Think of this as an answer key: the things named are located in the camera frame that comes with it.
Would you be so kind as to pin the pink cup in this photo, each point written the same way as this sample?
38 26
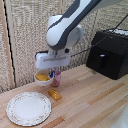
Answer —
57 79

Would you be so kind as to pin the yellow butter block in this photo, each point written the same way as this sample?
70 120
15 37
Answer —
54 94

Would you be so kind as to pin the white floral plate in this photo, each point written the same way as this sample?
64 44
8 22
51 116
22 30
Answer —
29 108

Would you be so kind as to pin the black box appliance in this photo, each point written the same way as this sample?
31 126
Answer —
108 54

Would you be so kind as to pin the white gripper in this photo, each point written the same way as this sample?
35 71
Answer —
53 60

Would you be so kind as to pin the white bowl with hot dog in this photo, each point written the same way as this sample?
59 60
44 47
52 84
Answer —
42 79

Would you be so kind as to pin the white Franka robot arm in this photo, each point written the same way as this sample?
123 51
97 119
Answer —
66 25

